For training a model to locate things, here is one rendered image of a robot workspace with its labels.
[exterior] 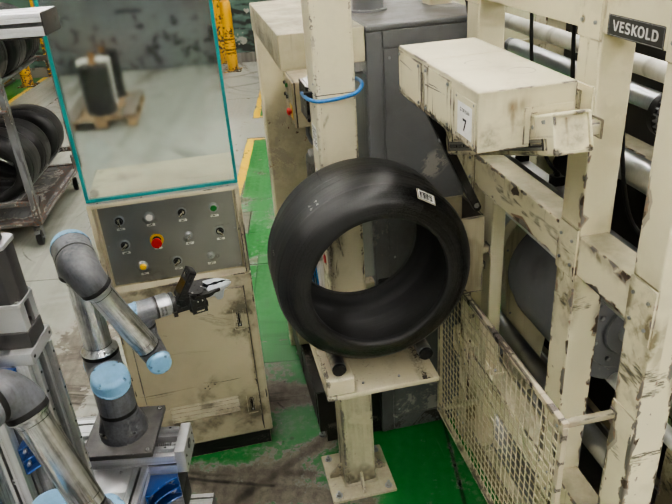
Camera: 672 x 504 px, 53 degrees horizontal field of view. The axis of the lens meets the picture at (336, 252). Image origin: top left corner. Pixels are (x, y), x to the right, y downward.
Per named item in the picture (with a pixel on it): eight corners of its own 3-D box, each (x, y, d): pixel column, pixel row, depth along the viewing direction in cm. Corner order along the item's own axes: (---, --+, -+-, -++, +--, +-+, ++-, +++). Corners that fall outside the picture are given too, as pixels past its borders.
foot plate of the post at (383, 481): (321, 458, 299) (320, 451, 297) (379, 446, 303) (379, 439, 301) (334, 504, 275) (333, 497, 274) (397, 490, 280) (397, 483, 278)
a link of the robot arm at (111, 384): (101, 424, 206) (91, 389, 199) (93, 399, 216) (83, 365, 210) (141, 410, 210) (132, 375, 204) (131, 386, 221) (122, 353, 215)
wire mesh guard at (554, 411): (436, 409, 278) (437, 260, 245) (441, 408, 278) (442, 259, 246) (541, 605, 199) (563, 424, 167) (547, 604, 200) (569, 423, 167)
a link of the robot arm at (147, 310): (123, 323, 222) (118, 301, 218) (156, 313, 226) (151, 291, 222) (128, 335, 216) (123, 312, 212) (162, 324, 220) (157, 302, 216)
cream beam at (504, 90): (397, 94, 210) (396, 45, 203) (473, 84, 214) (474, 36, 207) (473, 156, 157) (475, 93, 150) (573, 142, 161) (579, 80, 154)
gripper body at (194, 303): (203, 297, 233) (168, 308, 228) (200, 277, 228) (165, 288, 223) (210, 310, 227) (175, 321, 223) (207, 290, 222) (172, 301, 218)
